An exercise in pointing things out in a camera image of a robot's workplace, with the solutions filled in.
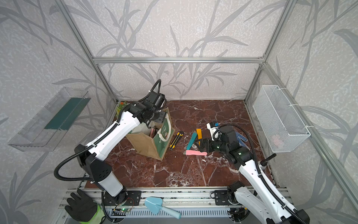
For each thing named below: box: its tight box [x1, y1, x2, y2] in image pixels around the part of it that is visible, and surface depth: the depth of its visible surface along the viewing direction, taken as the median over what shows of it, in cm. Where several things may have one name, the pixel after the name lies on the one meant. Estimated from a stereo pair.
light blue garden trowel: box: [144, 196, 182, 219], surface depth 72 cm
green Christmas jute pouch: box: [125, 107, 176, 161], surface depth 88 cm
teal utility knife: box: [186, 130, 198, 151], surface depth 98 cm
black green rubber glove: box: [64, 189, 105, 224], surface depth 71 cm
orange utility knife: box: [196, 128, 203, 140], surface depth 101 cm
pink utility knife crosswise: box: [182, 150, 208, 156], surface depth 91 cm
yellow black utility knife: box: [169, 131, 184, 151], surface depth 98 cm
